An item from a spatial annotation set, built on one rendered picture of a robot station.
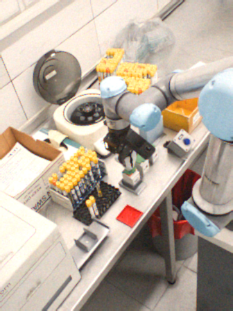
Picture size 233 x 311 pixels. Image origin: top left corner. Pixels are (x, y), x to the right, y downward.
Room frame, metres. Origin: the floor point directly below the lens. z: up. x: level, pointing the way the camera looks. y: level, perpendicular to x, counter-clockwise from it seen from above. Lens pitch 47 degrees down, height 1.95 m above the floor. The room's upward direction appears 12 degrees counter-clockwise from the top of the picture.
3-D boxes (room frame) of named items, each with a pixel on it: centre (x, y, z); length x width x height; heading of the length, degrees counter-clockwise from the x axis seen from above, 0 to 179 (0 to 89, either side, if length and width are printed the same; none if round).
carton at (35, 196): (0.99, 0.36, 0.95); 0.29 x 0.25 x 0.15; 45
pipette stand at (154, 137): (1.09, -0.16, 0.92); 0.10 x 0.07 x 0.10; 130
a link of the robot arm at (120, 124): (0.89, -0.03, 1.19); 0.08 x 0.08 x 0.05
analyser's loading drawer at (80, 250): (0.64, 0.16, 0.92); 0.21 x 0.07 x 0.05; 135
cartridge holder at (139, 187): (0.88, -0.04, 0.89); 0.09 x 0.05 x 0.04; 43
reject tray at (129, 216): (0.75, -0.01, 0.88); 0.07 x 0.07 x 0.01; 45
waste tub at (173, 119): (1.16, -0.30, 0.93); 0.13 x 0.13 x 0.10; 44
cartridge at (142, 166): (0.94, -0.08, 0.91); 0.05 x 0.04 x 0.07; 45
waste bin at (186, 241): (1.14, -0.23, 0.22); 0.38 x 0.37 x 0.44; 135
